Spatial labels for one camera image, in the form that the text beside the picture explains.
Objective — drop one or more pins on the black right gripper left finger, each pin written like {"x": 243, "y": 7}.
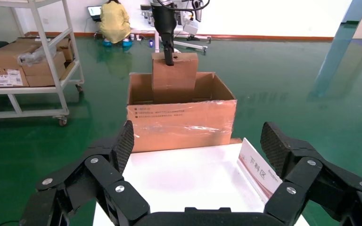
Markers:
{"x": 106, "y": 181}

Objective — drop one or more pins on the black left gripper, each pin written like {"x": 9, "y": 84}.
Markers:
{"x": 163, "y": 18}

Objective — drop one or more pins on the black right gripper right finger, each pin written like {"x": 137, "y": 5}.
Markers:
{"x": 312, "y": 181}

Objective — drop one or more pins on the small cardboard box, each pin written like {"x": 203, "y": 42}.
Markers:
{"x": 174, "y": 81}

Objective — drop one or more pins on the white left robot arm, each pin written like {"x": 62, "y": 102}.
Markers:
{"x": 163, "y": 1}

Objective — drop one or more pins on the large open cardboard box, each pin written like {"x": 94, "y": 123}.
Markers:
{"x": 181, "y": 121}

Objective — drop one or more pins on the wooden board under box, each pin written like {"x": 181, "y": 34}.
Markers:
{"x": 235, "y": 141}

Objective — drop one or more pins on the long cardboard box with paper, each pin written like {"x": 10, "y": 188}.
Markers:
{"x": 64, "y": 45}

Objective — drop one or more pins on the plain medium cardboard box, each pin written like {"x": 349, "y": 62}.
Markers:
{"x": 53, "y": 64}

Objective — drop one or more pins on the flat cardboard box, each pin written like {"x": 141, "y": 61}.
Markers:
{"x": 40, "y": 80}

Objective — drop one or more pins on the cardboard box with white labels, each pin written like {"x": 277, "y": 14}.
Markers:
{"x": 6, "y": 57}

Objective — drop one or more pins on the white floor tube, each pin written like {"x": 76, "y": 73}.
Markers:
{"x": 157, "y": 45}

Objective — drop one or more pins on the small blue bottle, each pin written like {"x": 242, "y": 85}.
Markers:
{"x": 151, "y": 43}

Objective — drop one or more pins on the white power strip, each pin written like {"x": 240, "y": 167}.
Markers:
{"x": 139, "y": 37}

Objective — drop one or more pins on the white desk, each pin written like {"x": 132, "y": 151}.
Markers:
{"x": 143, "y": 29}

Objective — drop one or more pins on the dark desk equipment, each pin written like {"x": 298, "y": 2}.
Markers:
{"x": 146, "y": 14}

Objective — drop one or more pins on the acrylic sign with Chinese text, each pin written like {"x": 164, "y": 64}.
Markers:
{"x": 256, "y": 168}

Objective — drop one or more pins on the person in yellow coat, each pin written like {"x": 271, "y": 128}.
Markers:
{"x": 114, "y": 21}

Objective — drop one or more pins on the white shelf cart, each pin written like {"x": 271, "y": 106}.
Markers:
{"x": 48, "y": 46}

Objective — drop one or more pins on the clear plastic bag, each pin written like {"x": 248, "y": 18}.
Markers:
{"x": 34, "y": 56}

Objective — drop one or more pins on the blue pillar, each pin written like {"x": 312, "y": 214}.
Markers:
{"x": 357, "y": 11}

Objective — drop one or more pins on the white wheeled stand frame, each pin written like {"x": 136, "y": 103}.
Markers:
{"x": 193, "y": 45}

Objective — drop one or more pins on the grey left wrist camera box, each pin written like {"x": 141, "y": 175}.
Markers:
{"x": 191, "y": 28}

